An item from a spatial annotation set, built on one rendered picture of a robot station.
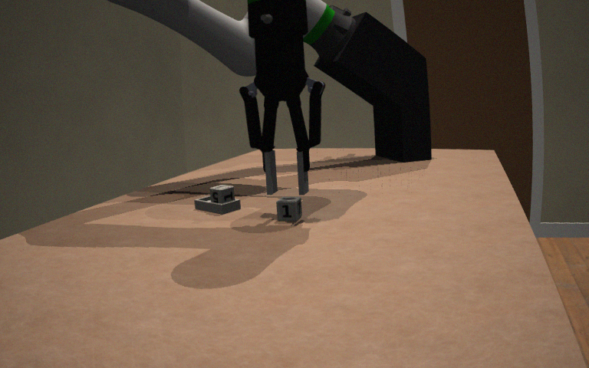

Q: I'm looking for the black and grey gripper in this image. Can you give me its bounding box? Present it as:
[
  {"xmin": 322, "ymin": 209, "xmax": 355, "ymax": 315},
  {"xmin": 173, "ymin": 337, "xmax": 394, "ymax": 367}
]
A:
[{"xmin": 239, "ymin": 34, "xmax": 325, "ymax": 195}]

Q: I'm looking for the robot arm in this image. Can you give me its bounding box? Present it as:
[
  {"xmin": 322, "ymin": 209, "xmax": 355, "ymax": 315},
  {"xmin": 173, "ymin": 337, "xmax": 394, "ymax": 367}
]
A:
[{"xmin": 108, "ymin": 0, "xmax": 356, "ymax": 77}]

